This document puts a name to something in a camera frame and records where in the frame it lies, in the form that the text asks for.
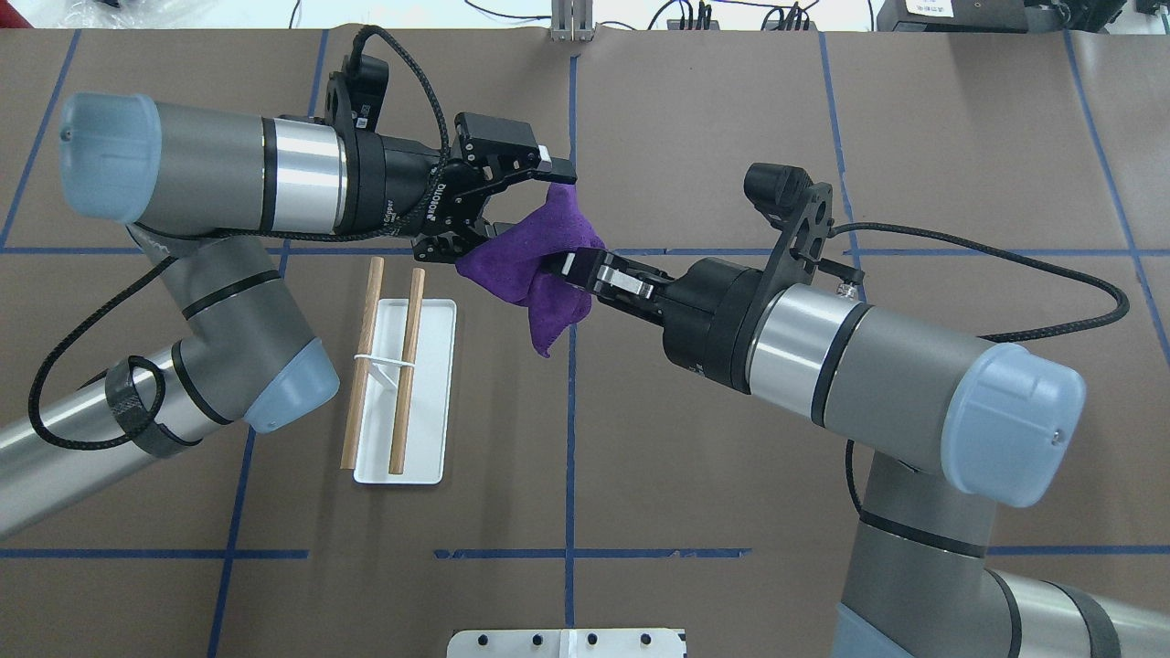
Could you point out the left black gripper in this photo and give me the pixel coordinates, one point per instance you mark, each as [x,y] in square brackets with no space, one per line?
[395,179]

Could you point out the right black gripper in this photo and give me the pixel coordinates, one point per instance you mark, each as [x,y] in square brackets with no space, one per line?
[706,315]

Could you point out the purple towel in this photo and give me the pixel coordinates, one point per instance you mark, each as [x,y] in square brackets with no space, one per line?
[512,266]

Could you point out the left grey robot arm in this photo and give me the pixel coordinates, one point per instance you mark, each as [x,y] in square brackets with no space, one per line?
[198,191]

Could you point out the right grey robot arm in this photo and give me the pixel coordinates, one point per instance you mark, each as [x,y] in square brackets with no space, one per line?
[958,425]

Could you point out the white towel rack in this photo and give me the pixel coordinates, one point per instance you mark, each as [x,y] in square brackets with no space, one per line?
[397,416]

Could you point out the blue tape line crosswise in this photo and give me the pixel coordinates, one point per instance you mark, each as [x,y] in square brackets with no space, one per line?
[544,553]

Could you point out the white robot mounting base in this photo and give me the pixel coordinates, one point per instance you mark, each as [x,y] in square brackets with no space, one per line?
[589,642]

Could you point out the aluminium frame post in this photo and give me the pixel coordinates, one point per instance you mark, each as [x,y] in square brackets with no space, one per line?
[572,21]

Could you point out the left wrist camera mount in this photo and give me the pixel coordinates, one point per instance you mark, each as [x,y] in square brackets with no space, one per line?
[357,91]

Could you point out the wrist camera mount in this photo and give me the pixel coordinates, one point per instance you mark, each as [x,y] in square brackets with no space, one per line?
[357,91]
[801,212]

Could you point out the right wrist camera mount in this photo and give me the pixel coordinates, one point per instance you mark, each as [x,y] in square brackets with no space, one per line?
[801,212]

